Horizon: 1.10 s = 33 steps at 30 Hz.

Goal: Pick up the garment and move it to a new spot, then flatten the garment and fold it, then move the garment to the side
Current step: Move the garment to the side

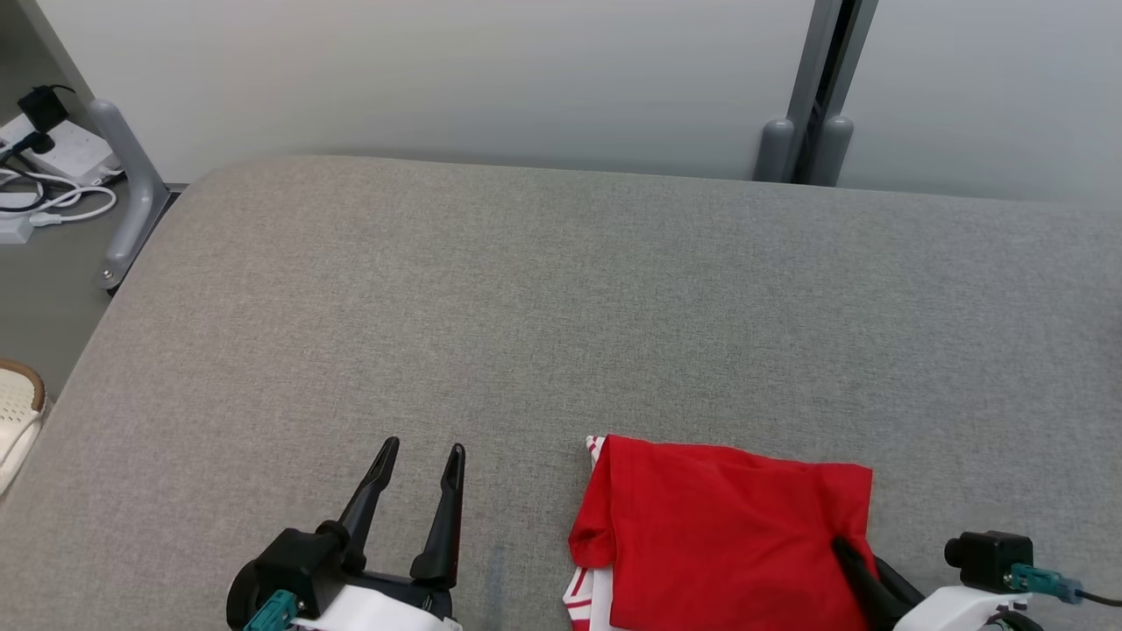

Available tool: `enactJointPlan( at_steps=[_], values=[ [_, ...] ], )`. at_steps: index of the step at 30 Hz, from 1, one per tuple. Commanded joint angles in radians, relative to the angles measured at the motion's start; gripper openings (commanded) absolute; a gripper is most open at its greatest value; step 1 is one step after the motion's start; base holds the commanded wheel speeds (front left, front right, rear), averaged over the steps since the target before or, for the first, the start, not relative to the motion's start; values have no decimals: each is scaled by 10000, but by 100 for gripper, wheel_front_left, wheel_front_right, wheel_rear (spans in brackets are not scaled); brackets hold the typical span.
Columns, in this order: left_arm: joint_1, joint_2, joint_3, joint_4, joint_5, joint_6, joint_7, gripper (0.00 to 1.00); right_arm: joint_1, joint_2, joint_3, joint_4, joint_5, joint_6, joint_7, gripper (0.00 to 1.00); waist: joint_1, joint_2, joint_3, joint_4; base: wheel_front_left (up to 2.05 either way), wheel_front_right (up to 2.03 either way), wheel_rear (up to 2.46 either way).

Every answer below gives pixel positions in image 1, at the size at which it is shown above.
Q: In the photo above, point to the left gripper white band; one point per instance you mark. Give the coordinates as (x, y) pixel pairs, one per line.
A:
(386, 609)

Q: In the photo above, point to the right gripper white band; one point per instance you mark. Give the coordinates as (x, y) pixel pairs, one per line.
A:
(951, 613)

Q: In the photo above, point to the red Bulls t-shirt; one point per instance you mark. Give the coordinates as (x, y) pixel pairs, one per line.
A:
(719, 526)

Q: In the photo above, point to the cream laundry basket brown rim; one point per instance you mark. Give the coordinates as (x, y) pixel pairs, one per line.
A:
(17, 412)

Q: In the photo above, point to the grey partition leg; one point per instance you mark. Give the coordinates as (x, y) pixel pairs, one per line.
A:
(131, 202)

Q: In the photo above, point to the white power strip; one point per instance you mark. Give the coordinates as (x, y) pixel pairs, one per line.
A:
(74, 149)
(13, 230)

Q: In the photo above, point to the black power adapter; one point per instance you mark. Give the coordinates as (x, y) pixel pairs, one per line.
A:
(42, 109)

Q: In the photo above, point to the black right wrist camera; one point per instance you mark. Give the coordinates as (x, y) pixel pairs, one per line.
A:
(990, 561)

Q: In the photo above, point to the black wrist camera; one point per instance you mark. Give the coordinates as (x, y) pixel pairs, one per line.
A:
(289, 570)
(990, 561)

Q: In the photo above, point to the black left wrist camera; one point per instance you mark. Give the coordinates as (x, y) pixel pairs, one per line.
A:
(289, 570)

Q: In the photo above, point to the teal left camera connector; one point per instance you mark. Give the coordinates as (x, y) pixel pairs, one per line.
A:
(273, 612)

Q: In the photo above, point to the teal camera connector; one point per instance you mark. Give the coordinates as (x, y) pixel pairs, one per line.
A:
(273, 612)
(1043, 582)

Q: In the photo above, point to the teal right camera connector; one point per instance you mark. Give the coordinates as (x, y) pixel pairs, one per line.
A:
(1043, 582)

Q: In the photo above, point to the grey partition post with feet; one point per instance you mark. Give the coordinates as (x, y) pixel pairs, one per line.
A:
(776, 149)

